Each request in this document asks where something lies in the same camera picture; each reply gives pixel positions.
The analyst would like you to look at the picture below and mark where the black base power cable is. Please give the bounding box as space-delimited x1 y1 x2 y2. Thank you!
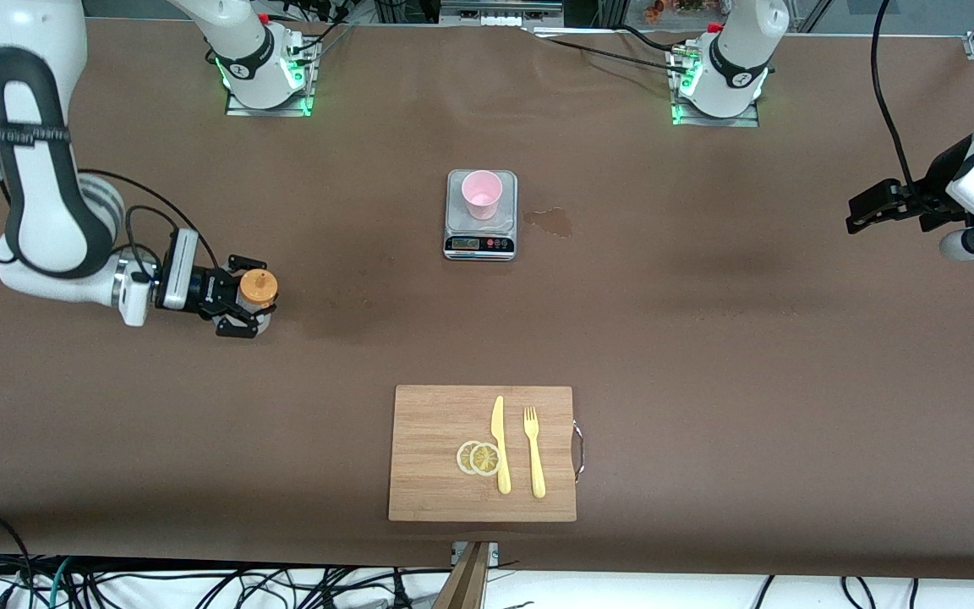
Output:
529 24 695 77

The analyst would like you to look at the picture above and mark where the brown table cover sheet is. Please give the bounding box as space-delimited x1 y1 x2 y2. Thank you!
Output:
0 15 974 580

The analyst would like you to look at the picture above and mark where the yellow plastic knife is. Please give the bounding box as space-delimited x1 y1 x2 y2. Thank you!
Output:
490 395 512 496

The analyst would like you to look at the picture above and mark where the yellow plastic fork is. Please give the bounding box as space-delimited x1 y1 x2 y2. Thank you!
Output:
523 406 547 499

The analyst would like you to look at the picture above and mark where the liquid spill puddle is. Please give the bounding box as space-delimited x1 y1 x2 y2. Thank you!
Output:
523 207 574 238

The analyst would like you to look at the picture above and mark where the wooden post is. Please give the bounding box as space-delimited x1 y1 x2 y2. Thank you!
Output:
435 541 492 609

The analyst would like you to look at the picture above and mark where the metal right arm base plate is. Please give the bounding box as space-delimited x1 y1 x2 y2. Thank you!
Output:
225 38 316 118

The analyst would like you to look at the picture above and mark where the silver digital kitchen scale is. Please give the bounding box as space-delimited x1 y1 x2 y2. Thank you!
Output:
442 169 519 262

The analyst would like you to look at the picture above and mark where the translucent sauce bottle orange cap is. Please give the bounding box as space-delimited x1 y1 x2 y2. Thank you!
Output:
238 267 280 332

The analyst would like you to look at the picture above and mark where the bamboo cutting board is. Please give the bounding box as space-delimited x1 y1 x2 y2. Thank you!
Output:
387 385 578 523

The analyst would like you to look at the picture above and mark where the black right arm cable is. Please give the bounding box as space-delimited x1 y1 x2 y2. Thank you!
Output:
0 144 219 280

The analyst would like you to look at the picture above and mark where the metal table edge bracket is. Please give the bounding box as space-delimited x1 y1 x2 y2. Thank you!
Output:
451 541 501 566

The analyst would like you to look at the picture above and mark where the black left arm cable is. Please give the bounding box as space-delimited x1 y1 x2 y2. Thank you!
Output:
872 0 919 194

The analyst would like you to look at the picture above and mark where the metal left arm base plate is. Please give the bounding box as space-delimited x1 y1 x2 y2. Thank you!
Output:
670 51 760 128

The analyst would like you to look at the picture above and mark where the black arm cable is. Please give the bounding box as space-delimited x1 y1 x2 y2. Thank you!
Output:
0 144 219 280
872 0 919 194

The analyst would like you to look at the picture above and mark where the pink plastic cup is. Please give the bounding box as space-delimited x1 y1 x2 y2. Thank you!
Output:
462 170 504 222

